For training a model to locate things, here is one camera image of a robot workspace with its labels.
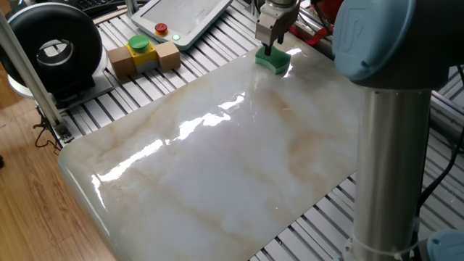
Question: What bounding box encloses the silver Schunk gripper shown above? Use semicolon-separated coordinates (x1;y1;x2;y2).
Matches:
255;9;301;57

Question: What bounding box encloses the green sponge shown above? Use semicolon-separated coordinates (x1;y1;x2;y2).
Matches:
254;45;292;75

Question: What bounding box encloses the white gripper adapter plate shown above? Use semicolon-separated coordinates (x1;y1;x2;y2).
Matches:
260;2;301;18

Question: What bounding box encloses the red fire extinguisher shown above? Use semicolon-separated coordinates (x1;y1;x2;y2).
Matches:
318;0;345;23

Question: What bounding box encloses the white teach pendant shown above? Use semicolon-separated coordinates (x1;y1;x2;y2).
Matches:
130;0;233;51

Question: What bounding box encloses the light wooden block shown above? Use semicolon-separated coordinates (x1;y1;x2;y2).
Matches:
107;46;138;79
154;41;181;72

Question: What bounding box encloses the glossy marble pattern board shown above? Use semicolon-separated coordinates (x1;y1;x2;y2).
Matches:
57;34;363;261

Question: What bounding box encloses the yellow box with green button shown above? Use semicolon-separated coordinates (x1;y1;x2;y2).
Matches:
125;34;160;73

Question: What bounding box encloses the black keyboard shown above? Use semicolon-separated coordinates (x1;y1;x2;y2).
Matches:
74;0;117;11

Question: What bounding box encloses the red strap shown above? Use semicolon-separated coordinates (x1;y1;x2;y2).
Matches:
288;25;333;46

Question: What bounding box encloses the black cable bundle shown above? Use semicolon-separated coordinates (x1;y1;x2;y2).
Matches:
310;0;335;37

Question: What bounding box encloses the white cable tie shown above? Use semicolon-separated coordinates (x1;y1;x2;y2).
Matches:
344;231;428;259

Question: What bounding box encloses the black ring-shaped device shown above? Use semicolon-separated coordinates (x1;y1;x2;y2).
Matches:
0;2;115;106

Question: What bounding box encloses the thick aluminium frame post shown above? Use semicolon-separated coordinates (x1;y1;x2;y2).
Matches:
0;10;75;143

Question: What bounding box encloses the thin black floor cable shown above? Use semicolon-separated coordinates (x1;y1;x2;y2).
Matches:
32;121;61;154

